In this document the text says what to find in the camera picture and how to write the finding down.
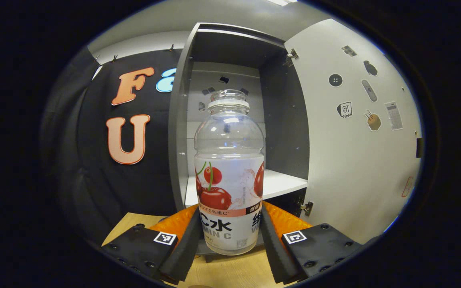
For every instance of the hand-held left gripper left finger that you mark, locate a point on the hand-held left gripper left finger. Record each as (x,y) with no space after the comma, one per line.
(186,252)

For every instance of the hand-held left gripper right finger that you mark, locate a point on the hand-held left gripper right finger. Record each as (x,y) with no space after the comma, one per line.
(274,252)

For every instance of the clear bottle with cherry label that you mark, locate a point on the clear bottle with cherry label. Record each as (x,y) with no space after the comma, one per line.
(230,180)

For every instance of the metal door hinge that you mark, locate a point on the metal door hinge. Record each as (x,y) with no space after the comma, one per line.
(293,56)
(306,208)

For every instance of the grey cabinet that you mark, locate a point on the grey cabinet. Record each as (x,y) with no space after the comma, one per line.
(282,132)

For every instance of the black backdrop cloth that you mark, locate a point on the black backdrop cloth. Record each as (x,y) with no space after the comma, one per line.
(94,180)

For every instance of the ceiling light panel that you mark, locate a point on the ceiling light panel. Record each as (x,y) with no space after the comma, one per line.
(281,2)

